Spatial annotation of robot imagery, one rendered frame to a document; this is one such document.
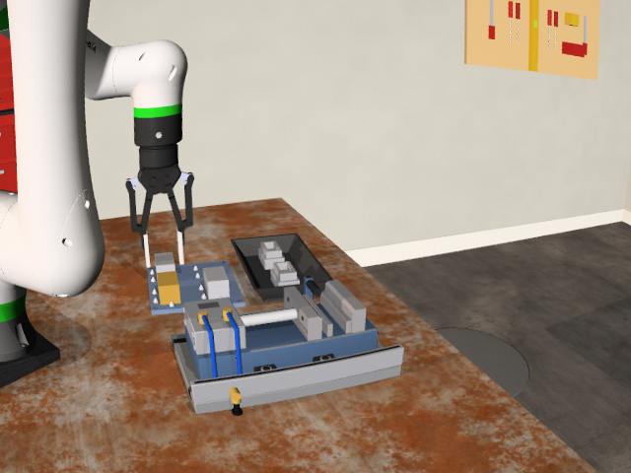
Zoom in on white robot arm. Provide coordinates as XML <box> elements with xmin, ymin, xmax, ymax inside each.
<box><xmin>0</xmin><ymin>0</ymin><xmax>187</xmax><ymax>362</ymax></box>

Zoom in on orange-yellow rectangular block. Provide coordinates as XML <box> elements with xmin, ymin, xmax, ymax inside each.
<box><xmin>157</xmin><ymin>271</ymin><xmax>181</xmax><ymax>304</ymax></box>

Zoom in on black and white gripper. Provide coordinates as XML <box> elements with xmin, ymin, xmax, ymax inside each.
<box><xmin>125</xmin><ymin>144</ymin><xmax>194</xmax><ymax>267</ymax></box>

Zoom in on grey flat bar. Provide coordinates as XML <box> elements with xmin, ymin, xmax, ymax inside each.
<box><xmin>303</xmin><ymin>294</ymin><xmax>333</xmax><ymax>337</ymax></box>

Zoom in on grey metal bar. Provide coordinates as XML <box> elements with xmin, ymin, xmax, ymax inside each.
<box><xmin>320</xmin><ymin>292</ymin><xmax>352</xmax><ymax>334</ymax></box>

